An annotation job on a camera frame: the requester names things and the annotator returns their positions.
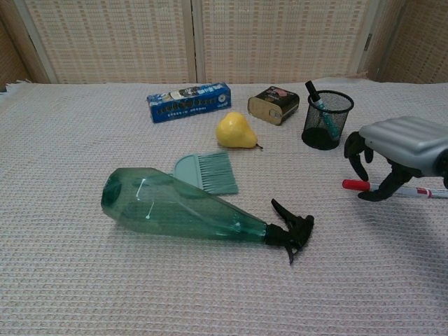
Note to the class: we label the black and gold tin can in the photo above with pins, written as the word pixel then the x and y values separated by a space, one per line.
pixel 269 105

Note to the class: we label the red capped marker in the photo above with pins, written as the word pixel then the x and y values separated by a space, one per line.
pixel 351 184

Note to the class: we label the metal screen hinge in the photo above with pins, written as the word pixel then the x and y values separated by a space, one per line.
pixel 368 41

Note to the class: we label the brown woven screen panel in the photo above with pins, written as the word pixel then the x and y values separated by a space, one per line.
pixel 14 52
pixel 420 42

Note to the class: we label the teal hand brush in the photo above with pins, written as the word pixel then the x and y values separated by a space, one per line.
pixel 189 171

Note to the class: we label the light woven screen panel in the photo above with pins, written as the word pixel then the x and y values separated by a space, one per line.
pixel 105 38
pixel 280 38

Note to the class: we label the blue cardboard box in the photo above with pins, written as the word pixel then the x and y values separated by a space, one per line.
pixel 189 105

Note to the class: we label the green marker black cap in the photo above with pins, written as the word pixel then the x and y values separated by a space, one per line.
pixel 311 91

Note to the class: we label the yellow pear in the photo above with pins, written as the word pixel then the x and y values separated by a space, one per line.
pixel 232 131

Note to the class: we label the white waffle tablecloth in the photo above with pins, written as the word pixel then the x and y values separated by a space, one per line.
pixel 70 280

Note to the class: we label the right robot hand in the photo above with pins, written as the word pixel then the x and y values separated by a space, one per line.
pixel 402 140

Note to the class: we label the green spray bottle black trigger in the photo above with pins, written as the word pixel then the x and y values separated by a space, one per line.
pixel 157 203

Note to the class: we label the black mesh pen holder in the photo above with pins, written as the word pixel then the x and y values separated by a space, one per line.
pixel 315 137

